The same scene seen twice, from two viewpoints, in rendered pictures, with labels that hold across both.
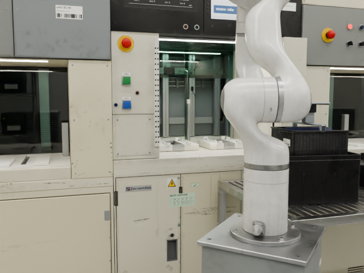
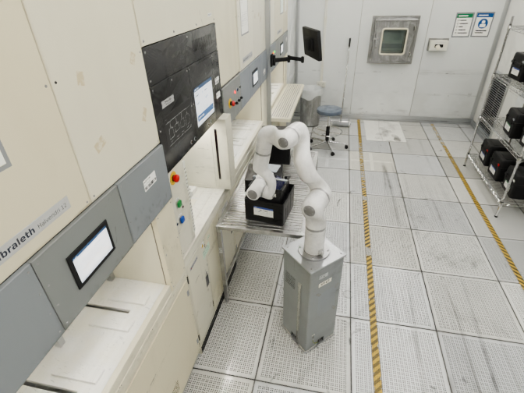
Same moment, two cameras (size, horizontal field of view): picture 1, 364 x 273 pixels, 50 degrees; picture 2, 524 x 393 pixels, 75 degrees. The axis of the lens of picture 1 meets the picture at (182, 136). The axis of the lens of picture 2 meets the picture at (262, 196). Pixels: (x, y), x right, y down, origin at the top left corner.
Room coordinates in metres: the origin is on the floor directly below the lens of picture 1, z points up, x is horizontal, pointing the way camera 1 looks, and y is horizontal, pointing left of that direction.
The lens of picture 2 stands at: (0.53, 1.30, 2.16)
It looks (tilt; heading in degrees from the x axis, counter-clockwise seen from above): 32 degrees down; 299
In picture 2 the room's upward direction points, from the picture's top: 2 degrees counter-clockwise
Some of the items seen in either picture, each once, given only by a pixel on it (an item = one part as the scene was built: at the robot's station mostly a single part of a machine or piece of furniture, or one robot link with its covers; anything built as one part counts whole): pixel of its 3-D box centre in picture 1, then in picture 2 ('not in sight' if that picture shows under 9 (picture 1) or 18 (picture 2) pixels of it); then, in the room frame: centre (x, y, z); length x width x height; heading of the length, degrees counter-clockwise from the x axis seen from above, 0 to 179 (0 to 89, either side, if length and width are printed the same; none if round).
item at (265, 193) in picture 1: (265, 200); (314, 238); (1.04, -0.23, 0.85); 0.19 x 0.19 x 0.18
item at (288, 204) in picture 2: (306, 172); (270, 201); (1.46, -0.47, 0.85); 0.28 x 0.28 x 0.17; 9
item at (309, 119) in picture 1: (307, 144); (270, 188); (1.46, -0.47, 0.96); 0.24 x 0.20 x 0.32; 9
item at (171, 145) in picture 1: (173, 144); not in sight; (1.99, 0.05, 0.89); 0.22 x 0.21 x 0.04; 17
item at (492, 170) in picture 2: not in sight; (505, 166); (-0.21, -3.01, 0.31); 0.30 x 0.28 x 0.26; 107
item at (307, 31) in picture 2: not in sight; (297, 47); (2.00, -2.11, 1.57); 0.53 x 0.40 x 0.36; 17
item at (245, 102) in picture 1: (254, 122); (314, 211); (1.04, -0.19, 1.07); 0.19 x 0.12 x 0.24; 89
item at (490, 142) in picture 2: not in sight; (494, 152); (-0.11, -3.37, 0.31); 0.30 x 0.28 x 0.26; 104
